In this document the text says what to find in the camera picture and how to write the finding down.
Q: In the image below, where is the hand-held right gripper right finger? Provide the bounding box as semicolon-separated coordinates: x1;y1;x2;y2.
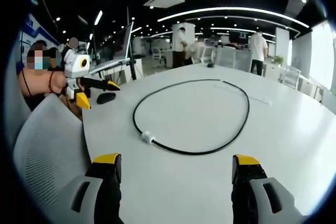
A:
230;153;308;224

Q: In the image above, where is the monitor on arm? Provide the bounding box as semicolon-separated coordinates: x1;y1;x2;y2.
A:
89;22;144;81

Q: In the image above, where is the person's body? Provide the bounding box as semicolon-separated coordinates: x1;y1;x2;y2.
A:
15;39;66;112

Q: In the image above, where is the black cable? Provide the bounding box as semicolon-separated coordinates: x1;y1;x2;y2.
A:
132;78;250;156

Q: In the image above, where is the white table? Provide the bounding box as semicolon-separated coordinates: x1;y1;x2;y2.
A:
81;62;336;224

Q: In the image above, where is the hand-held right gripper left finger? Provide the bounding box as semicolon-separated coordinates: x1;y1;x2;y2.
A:
51;152;123;224

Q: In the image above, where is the person's left forearm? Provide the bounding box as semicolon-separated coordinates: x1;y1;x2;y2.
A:
17;68;52;97

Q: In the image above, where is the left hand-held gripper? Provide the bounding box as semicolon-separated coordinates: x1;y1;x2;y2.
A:
62;48;121;110

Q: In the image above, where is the grey mesh office chair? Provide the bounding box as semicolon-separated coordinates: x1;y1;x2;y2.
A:
13;93;91;224

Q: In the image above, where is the white cable gland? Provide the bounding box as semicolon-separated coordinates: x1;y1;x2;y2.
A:
141;130;155;145

